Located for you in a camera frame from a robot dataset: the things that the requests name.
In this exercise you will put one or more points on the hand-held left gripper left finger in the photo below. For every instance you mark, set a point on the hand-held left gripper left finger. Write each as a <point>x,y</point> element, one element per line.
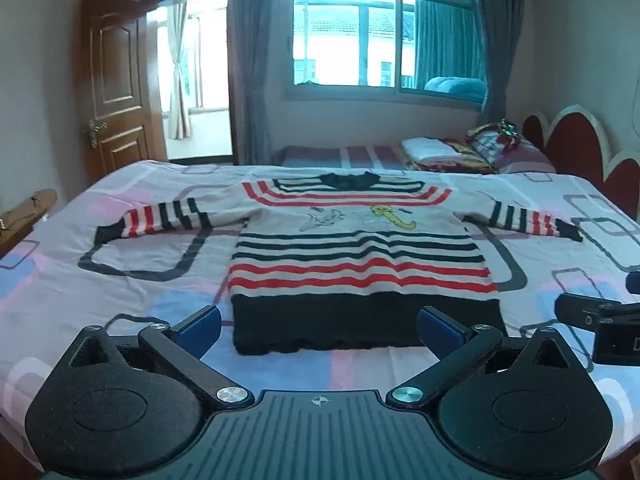
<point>200,329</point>

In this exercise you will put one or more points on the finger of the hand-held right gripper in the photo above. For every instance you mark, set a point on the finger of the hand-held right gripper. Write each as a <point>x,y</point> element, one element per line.
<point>634,281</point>
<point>575,309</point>

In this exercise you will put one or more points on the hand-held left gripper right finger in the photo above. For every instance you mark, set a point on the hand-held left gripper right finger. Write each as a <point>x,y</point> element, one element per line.
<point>440,329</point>

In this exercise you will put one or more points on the striped knitted sweater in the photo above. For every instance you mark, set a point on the striped knitted sweater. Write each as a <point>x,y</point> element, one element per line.
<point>360,260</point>

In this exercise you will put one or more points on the bed with patterned sheet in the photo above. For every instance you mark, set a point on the bed with patterned sheet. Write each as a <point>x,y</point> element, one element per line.
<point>75,310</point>

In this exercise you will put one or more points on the red scalloped headboard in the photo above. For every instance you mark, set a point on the red scalloped headboard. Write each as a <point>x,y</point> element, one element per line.
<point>575,145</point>

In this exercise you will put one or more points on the plaid red white pillow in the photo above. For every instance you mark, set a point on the plaid red white pillow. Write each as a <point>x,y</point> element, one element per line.
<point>525,157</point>

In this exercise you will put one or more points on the red yellow white pillow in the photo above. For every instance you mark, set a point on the red yellow white pillow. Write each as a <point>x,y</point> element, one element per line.
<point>465,160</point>

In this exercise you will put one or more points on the folded white blanket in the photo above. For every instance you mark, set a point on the folded white blanket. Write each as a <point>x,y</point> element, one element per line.
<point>425,149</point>

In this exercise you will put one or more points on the striped grey red bed sheet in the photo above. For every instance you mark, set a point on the striped grey red bed sheet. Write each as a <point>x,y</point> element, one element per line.
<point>360,156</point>

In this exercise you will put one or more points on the teal cloth bundle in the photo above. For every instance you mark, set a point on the teal cloth bundle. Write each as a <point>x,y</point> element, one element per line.
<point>455,87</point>

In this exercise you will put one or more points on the white sheer curtain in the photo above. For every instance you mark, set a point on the white sheer curtain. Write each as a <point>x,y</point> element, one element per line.
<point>179,85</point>

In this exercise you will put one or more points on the brown wooden door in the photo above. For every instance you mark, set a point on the brown wooden door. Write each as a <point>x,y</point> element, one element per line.
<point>120,85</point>

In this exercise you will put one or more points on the grey curtain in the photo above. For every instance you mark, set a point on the grey curtain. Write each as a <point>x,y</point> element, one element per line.
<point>500,35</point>
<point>255,60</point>

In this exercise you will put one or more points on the large window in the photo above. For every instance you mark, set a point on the large window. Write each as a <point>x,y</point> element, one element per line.
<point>345,35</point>

